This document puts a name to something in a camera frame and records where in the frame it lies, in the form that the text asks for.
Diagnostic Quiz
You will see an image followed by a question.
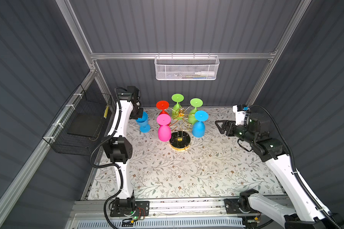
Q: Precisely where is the gold wine glass rack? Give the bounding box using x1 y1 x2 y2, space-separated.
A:
169 107 193 151

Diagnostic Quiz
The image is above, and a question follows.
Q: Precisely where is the white wire mesh basket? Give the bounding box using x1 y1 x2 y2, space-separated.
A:
154 55 220 81

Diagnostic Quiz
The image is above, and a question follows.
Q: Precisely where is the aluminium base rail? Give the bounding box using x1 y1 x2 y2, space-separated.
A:
65 197 281 229

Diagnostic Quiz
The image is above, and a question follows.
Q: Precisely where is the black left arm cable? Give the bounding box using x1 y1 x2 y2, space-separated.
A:
89 86 124 229

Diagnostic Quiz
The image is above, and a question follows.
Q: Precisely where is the blue wine glass front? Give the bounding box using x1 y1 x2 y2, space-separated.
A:
136 111 151 133

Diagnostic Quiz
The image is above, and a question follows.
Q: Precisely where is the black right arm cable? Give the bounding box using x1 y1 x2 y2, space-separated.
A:
247 105 342 229

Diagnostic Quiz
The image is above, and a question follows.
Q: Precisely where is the black wire basket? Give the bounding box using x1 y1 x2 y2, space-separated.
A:
43 85 114 156

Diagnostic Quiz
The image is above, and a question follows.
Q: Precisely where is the blue wine glass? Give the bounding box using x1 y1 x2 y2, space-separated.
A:
192 111 209 138
136 111 151 133

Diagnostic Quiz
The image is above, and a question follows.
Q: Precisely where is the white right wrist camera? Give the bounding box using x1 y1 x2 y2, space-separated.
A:
232 104 248 126

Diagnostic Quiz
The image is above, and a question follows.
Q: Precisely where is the red wine glass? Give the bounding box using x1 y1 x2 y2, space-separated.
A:
156 100 169 115

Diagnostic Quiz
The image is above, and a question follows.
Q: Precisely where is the green wine glass right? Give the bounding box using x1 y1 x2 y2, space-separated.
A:
188 98 203 125

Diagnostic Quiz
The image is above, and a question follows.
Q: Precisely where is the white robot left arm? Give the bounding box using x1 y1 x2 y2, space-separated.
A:
102 86 143 215

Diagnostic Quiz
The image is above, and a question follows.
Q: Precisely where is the pink wine glass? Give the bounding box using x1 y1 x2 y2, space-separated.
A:
156 114 172 142

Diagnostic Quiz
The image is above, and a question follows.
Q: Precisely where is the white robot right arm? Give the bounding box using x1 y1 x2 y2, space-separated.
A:
215 113 344 229

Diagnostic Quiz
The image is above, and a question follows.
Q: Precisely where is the yellow item in black basket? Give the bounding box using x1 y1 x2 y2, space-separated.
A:
103 105 109 119

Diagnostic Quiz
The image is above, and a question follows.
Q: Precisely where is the green wine glass back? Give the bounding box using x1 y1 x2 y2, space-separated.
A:
172 94 184 120

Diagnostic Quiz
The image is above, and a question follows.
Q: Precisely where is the green wine glass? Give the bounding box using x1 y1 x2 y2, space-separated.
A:
172 94 184 120
188 98 203 125

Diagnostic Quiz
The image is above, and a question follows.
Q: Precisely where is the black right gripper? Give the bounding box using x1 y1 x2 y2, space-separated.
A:
214 119 254 145

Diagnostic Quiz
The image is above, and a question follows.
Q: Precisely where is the white marker in basket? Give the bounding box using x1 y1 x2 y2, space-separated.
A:
195 71 216 77

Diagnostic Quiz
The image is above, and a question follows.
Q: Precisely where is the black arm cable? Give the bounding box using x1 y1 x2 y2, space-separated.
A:
89 86 124 229
247 105 342 229

